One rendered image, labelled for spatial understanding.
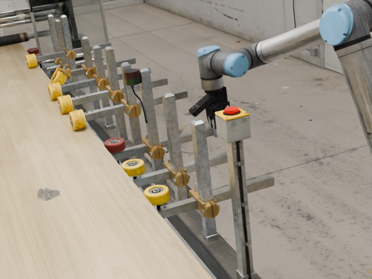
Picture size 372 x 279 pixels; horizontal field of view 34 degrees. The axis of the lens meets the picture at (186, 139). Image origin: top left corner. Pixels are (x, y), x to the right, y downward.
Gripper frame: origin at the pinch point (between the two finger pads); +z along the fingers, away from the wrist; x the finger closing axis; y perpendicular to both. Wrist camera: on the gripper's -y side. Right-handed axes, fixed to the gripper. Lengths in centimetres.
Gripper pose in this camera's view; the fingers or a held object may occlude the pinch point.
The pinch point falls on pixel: (213, 134)
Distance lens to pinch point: 255.9
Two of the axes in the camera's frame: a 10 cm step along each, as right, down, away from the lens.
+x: -3.7, -3.1, 8.8
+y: 9.2, -2.6, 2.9
